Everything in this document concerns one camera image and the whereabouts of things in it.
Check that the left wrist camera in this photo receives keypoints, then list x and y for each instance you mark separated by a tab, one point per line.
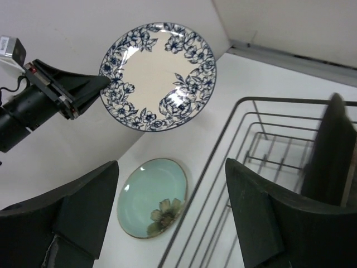
13	54

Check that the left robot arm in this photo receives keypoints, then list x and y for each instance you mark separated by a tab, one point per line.
24	113

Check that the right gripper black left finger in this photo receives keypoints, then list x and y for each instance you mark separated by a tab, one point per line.
64	227

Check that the wire dish rack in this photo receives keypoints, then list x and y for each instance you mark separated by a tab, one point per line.
273	137

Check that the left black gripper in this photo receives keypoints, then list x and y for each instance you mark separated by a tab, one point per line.
71	93

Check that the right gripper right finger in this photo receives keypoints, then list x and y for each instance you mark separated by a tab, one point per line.
280	228

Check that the blue floral plate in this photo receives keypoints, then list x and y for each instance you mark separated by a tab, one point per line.
161	75

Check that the green flower plate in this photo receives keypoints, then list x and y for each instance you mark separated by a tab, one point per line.
152	198

